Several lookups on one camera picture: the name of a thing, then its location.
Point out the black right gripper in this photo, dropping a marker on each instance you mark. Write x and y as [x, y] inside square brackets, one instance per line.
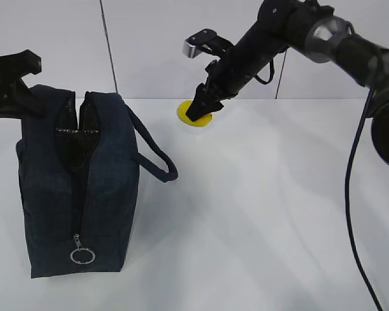
[208, 95]

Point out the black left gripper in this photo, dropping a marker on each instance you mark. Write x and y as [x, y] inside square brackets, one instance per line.
[16, 99]

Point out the dark navy fabric bag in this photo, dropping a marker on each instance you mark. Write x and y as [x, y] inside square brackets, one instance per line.
[79, 170]

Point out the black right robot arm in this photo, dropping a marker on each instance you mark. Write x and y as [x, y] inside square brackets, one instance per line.
[307, 27]

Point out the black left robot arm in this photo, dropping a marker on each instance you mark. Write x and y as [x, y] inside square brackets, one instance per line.
[16, 98]

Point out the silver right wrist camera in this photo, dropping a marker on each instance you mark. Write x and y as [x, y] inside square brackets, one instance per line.
[206, 41]

